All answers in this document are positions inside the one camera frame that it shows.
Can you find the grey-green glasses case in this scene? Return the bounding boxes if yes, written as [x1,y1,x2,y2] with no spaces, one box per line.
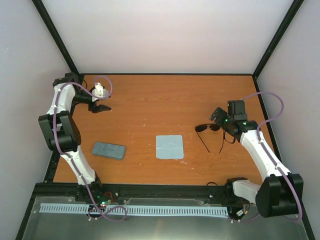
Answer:
[91,142,126,161]

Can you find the light blue cleaning cloth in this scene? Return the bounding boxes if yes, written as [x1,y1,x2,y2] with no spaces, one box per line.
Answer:
[155,135,184,160]

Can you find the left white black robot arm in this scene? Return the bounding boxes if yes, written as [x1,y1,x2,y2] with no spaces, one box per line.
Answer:
[38,72,113,202]

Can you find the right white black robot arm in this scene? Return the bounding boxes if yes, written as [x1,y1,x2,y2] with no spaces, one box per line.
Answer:
[209,100,304,221]

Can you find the black aviator sunglasses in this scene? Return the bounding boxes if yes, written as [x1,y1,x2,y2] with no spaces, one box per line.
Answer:
[194,123,225,154]

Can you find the clear acrylic cover plate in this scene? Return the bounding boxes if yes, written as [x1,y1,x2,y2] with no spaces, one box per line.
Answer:
[22,195,308,240]

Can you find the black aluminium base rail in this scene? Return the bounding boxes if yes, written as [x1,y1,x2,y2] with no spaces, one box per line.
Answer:
[32,182,248,205]

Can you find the left black frame post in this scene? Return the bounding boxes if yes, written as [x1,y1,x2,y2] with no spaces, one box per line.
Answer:
[32,0,79,75]

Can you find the black frame post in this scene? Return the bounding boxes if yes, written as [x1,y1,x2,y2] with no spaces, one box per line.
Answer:
[32,0,79,75]
[252,0,304,80]

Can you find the light blue slotted cable duct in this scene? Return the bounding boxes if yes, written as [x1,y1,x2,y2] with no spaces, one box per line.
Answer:
[38,203,229,218]

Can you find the right black frame post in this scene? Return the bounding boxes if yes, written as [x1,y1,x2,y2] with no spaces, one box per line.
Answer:
[252,0,304,80]

